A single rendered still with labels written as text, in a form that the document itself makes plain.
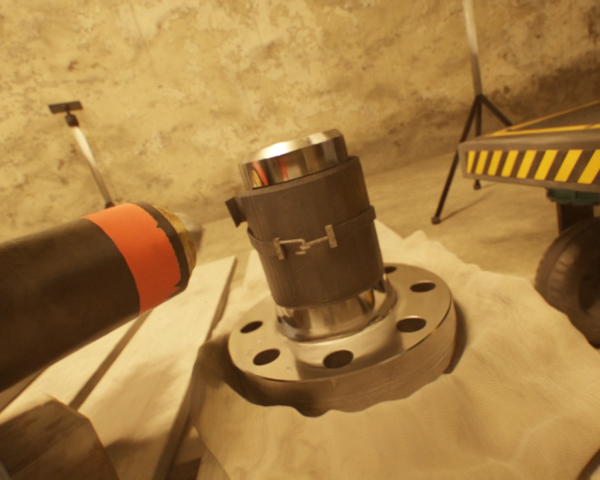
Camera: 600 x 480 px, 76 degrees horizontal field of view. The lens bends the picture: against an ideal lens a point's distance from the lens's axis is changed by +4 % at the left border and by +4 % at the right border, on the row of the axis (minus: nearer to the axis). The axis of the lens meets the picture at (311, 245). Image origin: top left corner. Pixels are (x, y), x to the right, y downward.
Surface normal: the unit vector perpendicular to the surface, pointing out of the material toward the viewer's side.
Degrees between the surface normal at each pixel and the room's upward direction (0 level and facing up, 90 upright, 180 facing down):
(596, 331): 86
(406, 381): 90
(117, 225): 43
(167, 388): 0
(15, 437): 0
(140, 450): 0
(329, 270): 90
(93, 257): 66
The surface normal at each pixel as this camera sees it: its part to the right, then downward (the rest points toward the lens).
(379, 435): -0.35, -0.33
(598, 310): 0.18, 0.16
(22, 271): 0.47, -0.56
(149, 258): 0.74, -0.10
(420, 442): 0.31, -0.71
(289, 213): -0.15, 0.32
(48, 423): -0.26, -0.93
